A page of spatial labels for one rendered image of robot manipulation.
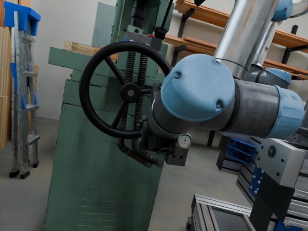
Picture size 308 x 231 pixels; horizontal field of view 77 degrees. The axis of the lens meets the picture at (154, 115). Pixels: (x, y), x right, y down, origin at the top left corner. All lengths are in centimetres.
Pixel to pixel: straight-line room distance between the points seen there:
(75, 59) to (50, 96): 263
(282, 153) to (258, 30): 29
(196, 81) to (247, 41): 22
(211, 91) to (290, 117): 12
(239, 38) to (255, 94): 16
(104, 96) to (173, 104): 55
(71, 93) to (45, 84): 262
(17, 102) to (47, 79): 178
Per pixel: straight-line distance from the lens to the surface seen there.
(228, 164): 105
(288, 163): 54
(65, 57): 77
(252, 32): 42
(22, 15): 160
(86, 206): 92
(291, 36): 374
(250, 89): 27
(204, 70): 22
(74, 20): 336
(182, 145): 78
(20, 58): 157
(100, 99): 76
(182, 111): 22
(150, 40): 69
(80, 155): 82
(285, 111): 29
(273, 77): 108
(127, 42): 57
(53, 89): 335
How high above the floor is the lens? 84
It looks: 8 degrees down
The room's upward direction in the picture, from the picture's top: 12 degrees clockwise
